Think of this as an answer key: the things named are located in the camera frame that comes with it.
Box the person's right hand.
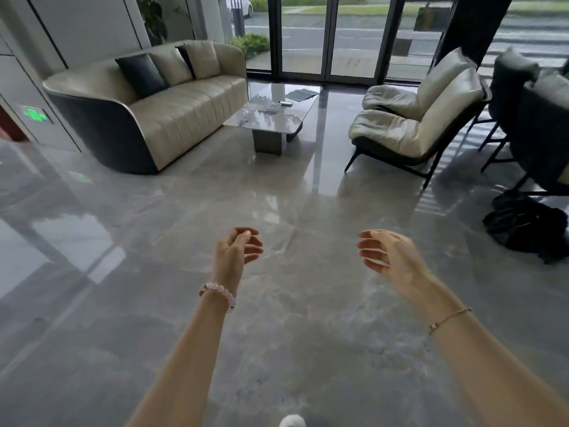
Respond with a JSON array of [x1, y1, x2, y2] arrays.
[[357, 229, 433, 299]]

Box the person's left hand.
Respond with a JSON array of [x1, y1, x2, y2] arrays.
[[215, 227, 264, 292]]

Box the person's left forearm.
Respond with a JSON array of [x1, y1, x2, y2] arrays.
[[126, 286, 235, 427]]

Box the person's right forearm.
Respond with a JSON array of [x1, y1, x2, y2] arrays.
[[415, 276, 569, 427]]

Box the beige cushioned lounge chair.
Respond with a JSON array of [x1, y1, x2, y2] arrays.
[[362, 47, 477, 122], [344, 66, 493, 190]]

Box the glossy grey coffee table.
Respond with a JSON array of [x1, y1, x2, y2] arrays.
[[223, 82, 322, 157]]

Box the black bag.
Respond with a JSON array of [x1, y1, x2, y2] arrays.
[[482, 189, 569, 266]]

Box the beige and dark curved sofa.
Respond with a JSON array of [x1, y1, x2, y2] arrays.
[[43, 39, 249, 176]]

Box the dark booklet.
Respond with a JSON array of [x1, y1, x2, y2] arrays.
[[284, 87, 321, 103]]

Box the beige square cushion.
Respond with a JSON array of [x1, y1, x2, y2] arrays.
[[184, 40, 222, 81], [148, 47, 194, 87]]

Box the dark grey lounge chair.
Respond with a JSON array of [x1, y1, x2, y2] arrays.
[[509, 58, 569, 197], [478, 47, 541, 174]]

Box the small dark cushion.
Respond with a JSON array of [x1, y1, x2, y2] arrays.
[[175, 44, 196, 79]]

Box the large dark square cushion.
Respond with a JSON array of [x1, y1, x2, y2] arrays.
[[115, 53, 169, 101]]

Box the green bush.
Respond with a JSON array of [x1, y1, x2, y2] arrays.
[[226, 34, 271, 61]]

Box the black framed glass doors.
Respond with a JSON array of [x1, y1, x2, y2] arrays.
[[244, 0, 458, 87]]

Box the white car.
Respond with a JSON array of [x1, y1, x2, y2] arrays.
[[225, 0, 254, 19]]

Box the dark column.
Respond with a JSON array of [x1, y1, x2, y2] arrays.
[[437, 0, 515, 70]]

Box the green exit sign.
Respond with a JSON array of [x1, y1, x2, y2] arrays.
[[18, 103, 53, 125]]

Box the green potted plant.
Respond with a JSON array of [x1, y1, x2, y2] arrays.
[[135, 0, 196, 47]]

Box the pink bead bracelet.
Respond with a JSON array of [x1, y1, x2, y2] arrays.
[[198, 282, 236, 313]]

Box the thin gold chain bracelet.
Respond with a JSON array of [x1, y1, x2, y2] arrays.
[[427, 308, 473, 337]]

